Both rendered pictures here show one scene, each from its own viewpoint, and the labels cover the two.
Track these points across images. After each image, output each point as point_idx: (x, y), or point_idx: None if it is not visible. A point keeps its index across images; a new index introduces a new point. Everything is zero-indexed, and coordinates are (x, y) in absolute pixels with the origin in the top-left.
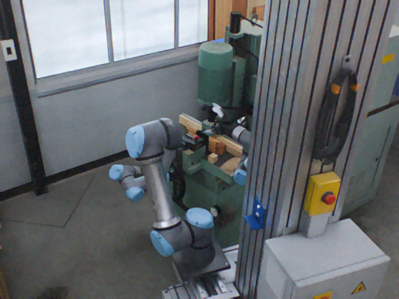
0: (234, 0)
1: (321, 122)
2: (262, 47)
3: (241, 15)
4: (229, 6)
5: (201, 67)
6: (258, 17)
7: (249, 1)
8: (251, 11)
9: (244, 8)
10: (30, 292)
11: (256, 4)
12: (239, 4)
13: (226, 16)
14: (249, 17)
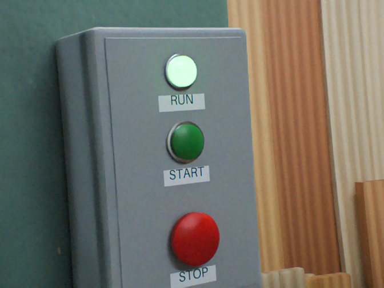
0: (286, 161)
1: None
2: None
3: (320, 209)
4: (262, 175)
5: None
6: (376, 213)
7: (340, 164)
8: (354, 198)
9: (324, 190)
10: None
11: (367, 176)
12: (306, 175)
13: (258, 206)
14: (346, 216)
